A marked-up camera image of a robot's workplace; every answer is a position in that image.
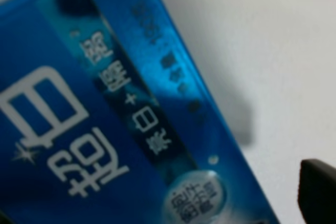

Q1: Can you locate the blue toothpaste box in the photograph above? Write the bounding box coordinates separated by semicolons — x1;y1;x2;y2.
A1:
1;0;278;223

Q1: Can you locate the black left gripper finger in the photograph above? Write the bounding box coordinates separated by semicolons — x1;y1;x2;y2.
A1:
298;159;335;223

